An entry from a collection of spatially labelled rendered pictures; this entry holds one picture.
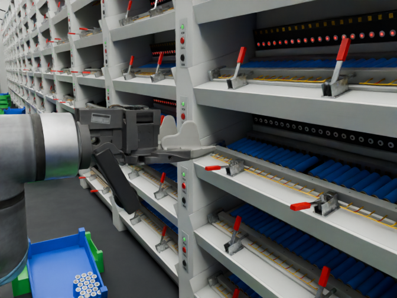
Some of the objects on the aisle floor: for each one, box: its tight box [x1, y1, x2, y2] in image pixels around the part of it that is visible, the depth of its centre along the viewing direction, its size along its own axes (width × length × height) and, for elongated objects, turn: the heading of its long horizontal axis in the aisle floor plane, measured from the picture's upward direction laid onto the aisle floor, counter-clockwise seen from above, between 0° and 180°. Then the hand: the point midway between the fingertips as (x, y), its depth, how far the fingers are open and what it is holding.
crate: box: [26, 228, 108, 298], centre depth 118 cm, size 30×20×8 cm
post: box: [175, 0, 256, 298], centre depth 98 cm, size 20×9×173 cm, turn 120°
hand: (198, 149), depth 62 cm, fingers open, 6 cm apart
